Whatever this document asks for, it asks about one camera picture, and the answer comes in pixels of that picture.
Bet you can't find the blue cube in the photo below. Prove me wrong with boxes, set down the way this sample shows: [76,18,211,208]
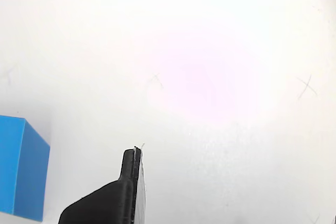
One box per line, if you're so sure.
[0,115,51,222]

